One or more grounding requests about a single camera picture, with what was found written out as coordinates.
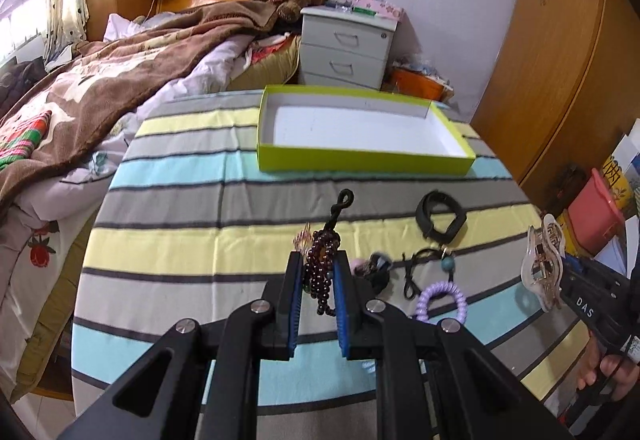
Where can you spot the wooden wardrobe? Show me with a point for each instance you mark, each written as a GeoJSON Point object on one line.
{"type": "Point", "coordinates": [564, 91]}

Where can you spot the clear pink hair claw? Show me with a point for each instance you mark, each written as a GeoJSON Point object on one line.
{"type": "Point", "coordinates": [542, 265]}

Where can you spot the pink plastic bin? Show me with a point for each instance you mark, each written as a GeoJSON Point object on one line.
{"type": "Point", "coordinates": [594, 216]}

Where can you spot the pink floral box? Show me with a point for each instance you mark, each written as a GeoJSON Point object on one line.
{"type": "Point", "coordinates": [378, 8]}

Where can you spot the right hand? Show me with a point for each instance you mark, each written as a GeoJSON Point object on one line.
{"type": "Point", "coordinates": [623, 372]}

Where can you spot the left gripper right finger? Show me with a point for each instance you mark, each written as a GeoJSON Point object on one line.
{"type": "Point", "coordinates": [433, 381]}

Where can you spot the striped tablecloth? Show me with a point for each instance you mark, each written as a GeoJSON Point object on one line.
{"type": "Point", "coordinates": [190, 227]}

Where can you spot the grey bedside drawer cabinet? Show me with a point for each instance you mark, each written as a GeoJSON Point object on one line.
{"type": "Point", "coordinates": [343, 48]}

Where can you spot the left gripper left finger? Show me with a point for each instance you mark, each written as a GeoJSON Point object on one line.
{"type": "Point", "coordinates": [200, 381]}

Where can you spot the orange box with clutter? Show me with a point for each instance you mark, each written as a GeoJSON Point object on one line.
{"type": "Point", "coordinates": [416, 84]}

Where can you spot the black wristband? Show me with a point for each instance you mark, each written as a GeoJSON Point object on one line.
{"type": "Point", "coordinates": [431, 206]}

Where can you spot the green shallow cardboard box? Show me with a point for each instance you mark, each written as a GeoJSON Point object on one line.
{"type": "Point", "coordinates": [320, 128]}

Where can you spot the brown fleece blanket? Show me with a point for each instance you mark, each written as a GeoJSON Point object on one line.
{"type": "Point", "coordinates": [107, 80]}

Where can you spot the white floral quilt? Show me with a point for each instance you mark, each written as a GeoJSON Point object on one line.
{"type": "Point", "coordinates": [45, 232]}

